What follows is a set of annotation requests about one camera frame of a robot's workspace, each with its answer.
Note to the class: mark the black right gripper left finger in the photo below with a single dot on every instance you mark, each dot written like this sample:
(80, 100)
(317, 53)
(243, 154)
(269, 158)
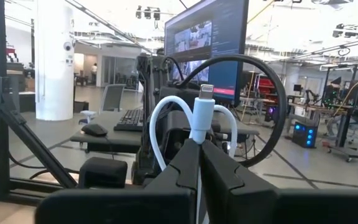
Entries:
(120, 207)

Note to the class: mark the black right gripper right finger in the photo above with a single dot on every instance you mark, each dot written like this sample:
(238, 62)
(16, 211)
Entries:
(259, 205)

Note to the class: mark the black keyboard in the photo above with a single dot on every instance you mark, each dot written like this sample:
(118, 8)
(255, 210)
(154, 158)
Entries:
(130, 119)

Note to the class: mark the grey desk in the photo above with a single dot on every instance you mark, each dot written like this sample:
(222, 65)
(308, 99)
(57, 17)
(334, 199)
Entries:
(104, 140)

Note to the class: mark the black computer mouse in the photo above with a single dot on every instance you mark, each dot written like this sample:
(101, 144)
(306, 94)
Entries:
(94, 130)

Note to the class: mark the blue-lit computer tower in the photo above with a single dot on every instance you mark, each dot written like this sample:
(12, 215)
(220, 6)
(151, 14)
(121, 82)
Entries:
(304, 135)

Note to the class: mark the red tool cart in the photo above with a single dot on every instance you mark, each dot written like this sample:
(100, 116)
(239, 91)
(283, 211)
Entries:
(264, 85)

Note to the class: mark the computer monitor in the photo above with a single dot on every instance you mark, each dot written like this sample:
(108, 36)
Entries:
(225, 37)

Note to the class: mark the ceiling spotlight cluster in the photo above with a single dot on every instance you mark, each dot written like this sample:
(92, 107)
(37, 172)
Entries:
(148, 13)

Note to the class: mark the white round column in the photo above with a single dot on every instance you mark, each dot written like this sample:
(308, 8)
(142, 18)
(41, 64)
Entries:
(54, 62)

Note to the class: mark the white security camera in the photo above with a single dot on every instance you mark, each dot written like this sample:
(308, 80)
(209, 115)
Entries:
(67, 46)

